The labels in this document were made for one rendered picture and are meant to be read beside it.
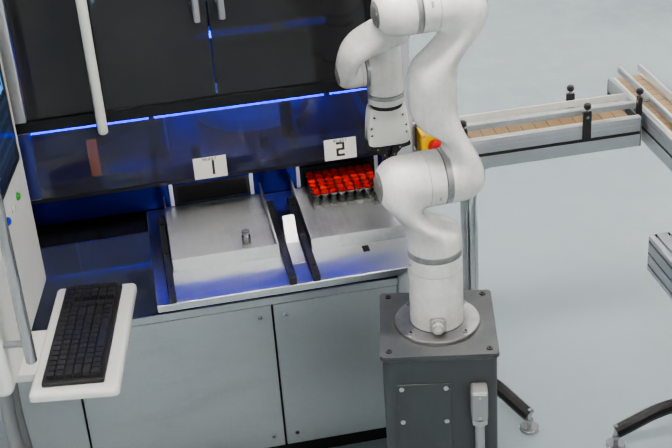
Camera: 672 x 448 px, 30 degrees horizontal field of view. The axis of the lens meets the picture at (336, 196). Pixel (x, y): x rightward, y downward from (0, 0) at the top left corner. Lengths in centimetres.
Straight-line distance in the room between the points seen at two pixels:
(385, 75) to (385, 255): 46
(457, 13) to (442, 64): 11
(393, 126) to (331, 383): 99
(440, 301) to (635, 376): 151
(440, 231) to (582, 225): 233
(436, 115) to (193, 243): 90
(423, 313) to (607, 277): 195
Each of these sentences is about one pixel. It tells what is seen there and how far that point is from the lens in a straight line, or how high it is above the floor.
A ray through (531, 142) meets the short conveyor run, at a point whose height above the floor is 90.
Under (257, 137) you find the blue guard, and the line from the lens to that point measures 321.
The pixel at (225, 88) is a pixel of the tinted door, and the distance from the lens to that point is 316.
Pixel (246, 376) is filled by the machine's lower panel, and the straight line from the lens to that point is 357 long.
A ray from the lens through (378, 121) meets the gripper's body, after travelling 291.
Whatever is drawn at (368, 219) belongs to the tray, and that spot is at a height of 88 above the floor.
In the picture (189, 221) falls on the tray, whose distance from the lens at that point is 328.
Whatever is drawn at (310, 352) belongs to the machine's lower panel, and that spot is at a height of 40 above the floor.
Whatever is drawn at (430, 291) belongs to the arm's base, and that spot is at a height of 98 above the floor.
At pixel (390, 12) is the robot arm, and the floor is 163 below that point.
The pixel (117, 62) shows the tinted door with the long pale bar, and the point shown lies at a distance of 311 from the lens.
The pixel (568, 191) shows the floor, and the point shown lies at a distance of 520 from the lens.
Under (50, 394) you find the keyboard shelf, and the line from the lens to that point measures 287.
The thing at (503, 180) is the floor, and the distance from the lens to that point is 528.
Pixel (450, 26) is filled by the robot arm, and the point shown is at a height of 158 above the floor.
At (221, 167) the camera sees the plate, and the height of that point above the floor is 102.
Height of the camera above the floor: 244
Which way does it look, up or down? 28 degrees down
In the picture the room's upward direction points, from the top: 4 degrees counter-clockwise
